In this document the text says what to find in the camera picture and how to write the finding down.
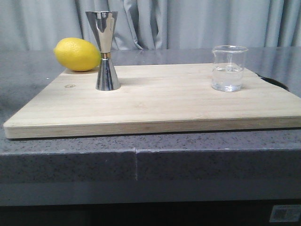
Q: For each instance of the glass beaker with liquid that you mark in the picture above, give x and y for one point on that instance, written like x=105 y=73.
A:
x=228 y=67

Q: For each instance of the steel double jigger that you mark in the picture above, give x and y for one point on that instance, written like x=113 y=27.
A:
x=103 y=25

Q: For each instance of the wooden cutting board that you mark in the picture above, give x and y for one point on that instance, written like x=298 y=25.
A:
x=152 y=99

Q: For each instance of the yellow lemon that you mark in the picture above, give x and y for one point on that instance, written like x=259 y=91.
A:
x=77 y=54

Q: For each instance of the grey curtain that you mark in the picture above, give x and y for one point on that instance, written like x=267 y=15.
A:
x=153 y=24

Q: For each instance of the white QR code label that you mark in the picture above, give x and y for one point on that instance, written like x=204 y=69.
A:
x=285 y=213

